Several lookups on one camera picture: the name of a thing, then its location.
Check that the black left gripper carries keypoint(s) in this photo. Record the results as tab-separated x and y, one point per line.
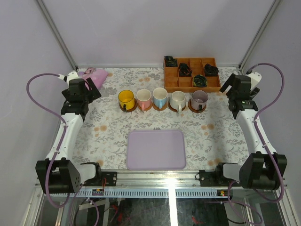
93	89

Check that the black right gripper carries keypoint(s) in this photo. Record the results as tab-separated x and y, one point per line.
229	82

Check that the yellow mug black handle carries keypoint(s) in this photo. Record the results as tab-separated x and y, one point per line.
126	100

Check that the purple mug black handle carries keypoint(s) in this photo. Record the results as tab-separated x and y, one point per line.
199	100

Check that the large dark wooden saucer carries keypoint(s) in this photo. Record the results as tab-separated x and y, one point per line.
131	109

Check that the pink mug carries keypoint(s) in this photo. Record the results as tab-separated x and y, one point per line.
144	99

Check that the light wooden coaster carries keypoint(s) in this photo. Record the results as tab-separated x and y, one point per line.
148	108
159	109

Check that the cream white mug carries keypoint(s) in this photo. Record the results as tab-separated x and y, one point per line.
178	101

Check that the light blue mug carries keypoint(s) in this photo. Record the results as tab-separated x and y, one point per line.
159	97

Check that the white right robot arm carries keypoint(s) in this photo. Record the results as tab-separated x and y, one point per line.
264	168

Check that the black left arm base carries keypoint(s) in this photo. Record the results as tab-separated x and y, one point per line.
105	178

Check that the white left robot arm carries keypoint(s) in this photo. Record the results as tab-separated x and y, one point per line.
58	173

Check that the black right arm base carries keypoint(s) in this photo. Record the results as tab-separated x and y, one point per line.
212	178

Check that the pink folded cloth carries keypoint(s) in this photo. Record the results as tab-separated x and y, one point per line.
98	76

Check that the dark rolled sock right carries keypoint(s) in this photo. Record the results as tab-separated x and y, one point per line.
210	71

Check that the dark rolled sock green-yellow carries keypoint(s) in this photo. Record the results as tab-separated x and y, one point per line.
199	81

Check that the dark rolled sock orange dots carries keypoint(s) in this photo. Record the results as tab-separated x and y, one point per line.
184	70

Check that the wooden compartment box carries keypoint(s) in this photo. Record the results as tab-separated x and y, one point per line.
173	81

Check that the dark rolled sock back-left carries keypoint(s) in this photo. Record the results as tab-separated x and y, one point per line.
170	61

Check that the lilac plastic tray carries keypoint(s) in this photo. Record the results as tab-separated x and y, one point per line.
156	150

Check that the aluminium frame rail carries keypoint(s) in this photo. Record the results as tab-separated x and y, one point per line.
158	179

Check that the blue slotted cable duct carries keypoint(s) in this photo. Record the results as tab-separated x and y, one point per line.
151	193

